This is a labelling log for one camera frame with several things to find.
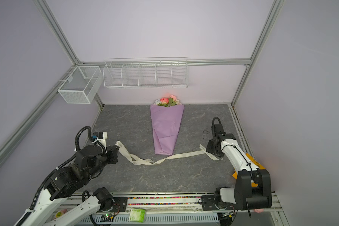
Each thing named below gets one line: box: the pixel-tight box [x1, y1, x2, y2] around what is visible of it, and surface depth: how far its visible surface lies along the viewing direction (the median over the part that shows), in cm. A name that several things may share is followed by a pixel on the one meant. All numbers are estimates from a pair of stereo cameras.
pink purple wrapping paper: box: [150, 104, 185, 156], surface depth 104 cm
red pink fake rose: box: [159, 97, 170, 105], surface depth 117 cm
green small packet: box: [128, 208, 146, 223], surface depth 70 cm
